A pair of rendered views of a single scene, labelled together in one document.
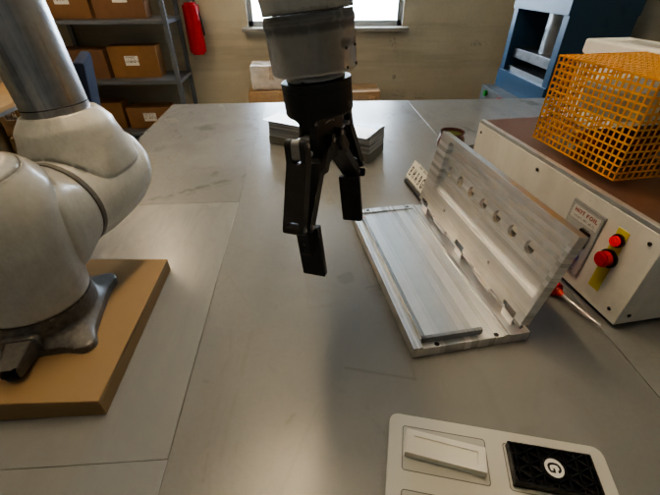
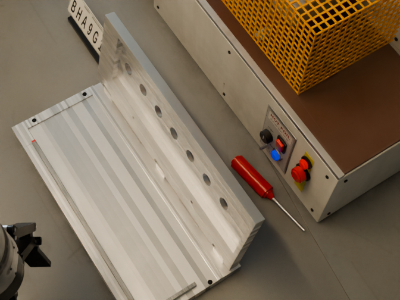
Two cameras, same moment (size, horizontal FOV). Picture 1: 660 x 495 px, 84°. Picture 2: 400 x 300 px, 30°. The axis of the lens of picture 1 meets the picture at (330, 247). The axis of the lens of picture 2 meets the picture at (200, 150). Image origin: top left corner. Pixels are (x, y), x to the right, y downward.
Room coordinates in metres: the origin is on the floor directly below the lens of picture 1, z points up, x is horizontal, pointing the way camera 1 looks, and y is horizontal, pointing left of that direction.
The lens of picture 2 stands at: (0.11, -0.09, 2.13)
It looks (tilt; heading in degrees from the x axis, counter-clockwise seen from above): 64 degrees down; 333
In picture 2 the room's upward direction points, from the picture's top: 5 degrees clockwise
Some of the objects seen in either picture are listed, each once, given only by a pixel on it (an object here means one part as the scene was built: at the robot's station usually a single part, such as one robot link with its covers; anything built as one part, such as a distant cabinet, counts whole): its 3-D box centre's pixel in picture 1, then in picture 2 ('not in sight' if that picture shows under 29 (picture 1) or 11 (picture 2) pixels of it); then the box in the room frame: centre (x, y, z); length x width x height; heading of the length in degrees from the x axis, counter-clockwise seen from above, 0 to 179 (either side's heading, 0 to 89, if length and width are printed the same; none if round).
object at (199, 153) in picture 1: (196, 142); not in sight; (1.37, 0.51, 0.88); 0.99 x 0.45 x 0.03; 4
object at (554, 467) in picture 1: (552, 469); not in sight; (0.20, -0.27, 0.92); 0.10 x 0.05 x 0.01; 80
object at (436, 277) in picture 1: (421, 259); (122, 194); (0.61, -0.19, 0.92); 0.44 x 0.21 x 0.04; 11
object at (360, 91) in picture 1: (358, 94); not in sight; (3.96, -0.30, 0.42); 0.41 x 0.36 x 0.15; 94
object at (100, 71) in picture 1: (88, 62); not in sight; (3.77, 2.23, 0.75); 0.42 x 0.21 x 0.24; 91
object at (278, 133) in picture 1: (324, 134); not in sight; (1.30, 0.02, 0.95); 0.40 x 0.13 x 0.09; 62
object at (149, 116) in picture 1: (152, 115); not in sight; (3.79, 1.79, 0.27); 0.42 x 0.18 x 0.20; 95
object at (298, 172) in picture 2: (604, 258); (299, 174); (0.50, -0.47, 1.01); 0.03 x 0.02 x 0.03; 11
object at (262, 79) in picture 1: (270, 75); not in sight; (3.90, 0.58, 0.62); 0.36 x 0.29 x 0.22; 94
